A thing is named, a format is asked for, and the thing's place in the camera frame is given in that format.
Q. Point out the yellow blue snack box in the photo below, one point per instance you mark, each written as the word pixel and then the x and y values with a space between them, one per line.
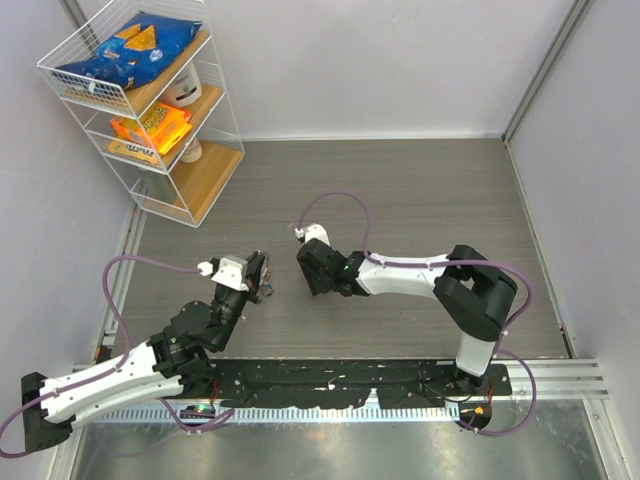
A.
pixel 132 151

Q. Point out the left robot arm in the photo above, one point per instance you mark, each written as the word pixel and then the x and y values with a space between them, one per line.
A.
pixel 170 363

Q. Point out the white wire shelf rack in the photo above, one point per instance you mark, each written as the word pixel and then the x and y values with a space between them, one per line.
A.
pixel 171 189

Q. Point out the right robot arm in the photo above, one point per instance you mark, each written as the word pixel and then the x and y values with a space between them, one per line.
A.
pixel 478 297

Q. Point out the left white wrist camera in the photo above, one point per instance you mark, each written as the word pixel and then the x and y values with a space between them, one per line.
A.
pixel 231 273

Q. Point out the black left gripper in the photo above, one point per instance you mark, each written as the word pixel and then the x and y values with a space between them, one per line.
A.
pixel 253 278

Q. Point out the white slotted cable duct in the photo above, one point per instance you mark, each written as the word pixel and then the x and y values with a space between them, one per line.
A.
pixel 369 412

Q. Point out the orange snack box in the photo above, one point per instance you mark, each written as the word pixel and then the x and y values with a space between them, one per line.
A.
pixel 160 127

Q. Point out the bunch of silver keys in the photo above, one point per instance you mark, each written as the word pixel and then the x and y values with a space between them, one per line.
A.
pixel 266 288

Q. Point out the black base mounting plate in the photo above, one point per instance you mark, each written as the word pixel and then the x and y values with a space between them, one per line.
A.
pixel 341 384

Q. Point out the white jar with label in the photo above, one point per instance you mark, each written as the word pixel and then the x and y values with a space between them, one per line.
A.
pixel 185 89

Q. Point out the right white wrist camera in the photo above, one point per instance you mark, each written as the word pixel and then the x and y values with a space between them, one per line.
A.
pixel 311 232

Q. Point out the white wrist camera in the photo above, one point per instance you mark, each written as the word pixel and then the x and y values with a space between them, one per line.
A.
pixel 231 273
pixel 311 232

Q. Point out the aluminium corner frame post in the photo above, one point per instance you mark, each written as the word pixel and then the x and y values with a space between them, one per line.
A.
pixel 574 16

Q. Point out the blue chips bag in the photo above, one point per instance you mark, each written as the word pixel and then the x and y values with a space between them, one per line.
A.
pixel 135 55

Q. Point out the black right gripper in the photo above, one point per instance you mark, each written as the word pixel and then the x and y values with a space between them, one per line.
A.
pixel 316 286

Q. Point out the white paper cup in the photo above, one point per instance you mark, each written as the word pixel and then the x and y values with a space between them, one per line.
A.
pixel 192 152

